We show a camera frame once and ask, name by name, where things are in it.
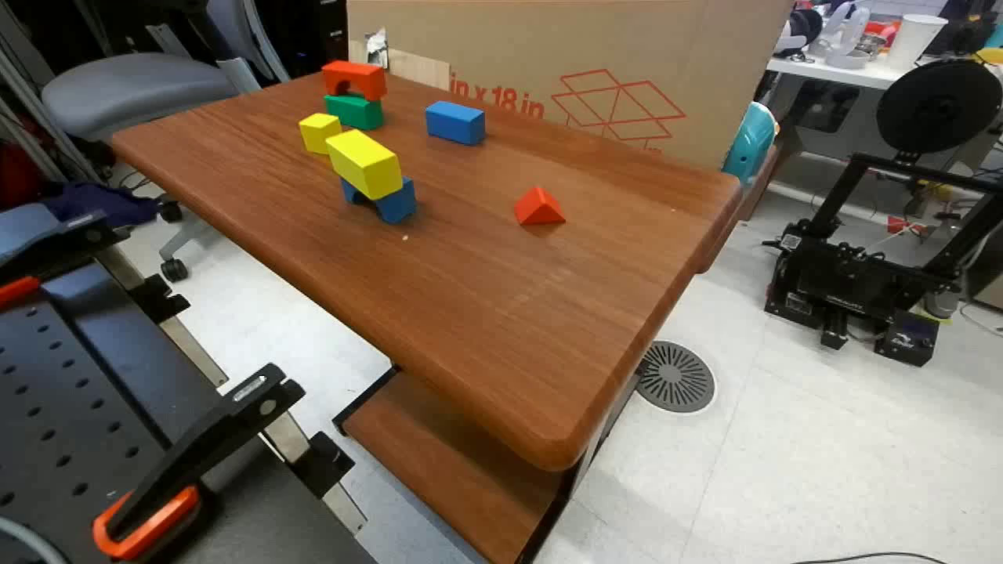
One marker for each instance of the small yellow cube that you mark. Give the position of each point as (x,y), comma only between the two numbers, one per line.
(319,131)

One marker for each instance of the red triangular prism block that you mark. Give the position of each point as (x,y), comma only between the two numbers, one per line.
(538,208)

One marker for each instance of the blue arch block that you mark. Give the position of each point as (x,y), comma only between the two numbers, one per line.
(397,205)

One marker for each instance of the blue rectangular block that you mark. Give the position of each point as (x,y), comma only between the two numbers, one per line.
(456,124)

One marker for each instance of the long yellow block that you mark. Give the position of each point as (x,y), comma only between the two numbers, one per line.
(364,163)

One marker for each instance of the green block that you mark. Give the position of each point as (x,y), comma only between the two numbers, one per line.
(355,109)

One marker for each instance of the orange arch block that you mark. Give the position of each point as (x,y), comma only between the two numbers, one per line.
(352,77)

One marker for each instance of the round metal floor drain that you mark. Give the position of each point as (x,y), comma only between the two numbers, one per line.
(676,376)

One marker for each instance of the wooden table lower shelf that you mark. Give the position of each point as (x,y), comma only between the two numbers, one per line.
(451,473)

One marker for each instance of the large cardboard box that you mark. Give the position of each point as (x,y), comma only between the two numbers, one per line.
(585,50)

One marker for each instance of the white crumpled bag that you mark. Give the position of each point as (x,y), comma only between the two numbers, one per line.
(373,48)

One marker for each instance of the teal plastic object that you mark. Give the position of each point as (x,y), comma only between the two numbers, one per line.
(749,141)

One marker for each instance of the black 3D printer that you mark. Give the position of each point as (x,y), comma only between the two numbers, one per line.
(848,277)

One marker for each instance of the dark blue cloth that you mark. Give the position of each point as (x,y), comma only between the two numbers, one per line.
(99,202)

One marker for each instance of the grey office chair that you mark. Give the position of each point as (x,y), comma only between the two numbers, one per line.
(137,87)

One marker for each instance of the white cluttered desk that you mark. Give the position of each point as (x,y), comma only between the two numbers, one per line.
(856,63)

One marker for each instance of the black filament spool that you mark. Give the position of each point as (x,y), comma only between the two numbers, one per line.
(937,105)

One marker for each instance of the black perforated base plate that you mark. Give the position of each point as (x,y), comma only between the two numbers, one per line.
(65,419)

